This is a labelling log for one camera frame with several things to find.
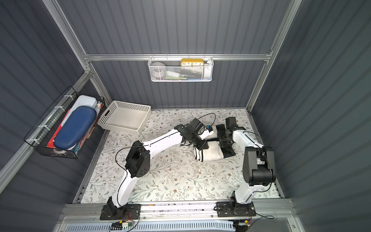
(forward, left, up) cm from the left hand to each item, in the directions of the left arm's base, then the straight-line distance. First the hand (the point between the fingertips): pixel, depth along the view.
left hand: (209, 149), depth 86 cm
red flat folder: (-8, +76, +20) cm, 79 cm away
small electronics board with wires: (-36, +48, -12) cm, 62 cm away
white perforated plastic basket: (+37, +65, -12) cm, 75 cm away
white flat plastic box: (+17, +70, +25) cm, 76 cm away
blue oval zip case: (+2, +65, +25) cm, 70 cm away
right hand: (+10, -9, -2) cm, 13 cm away
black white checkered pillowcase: (0, -4, -3) cm, 5 cm away
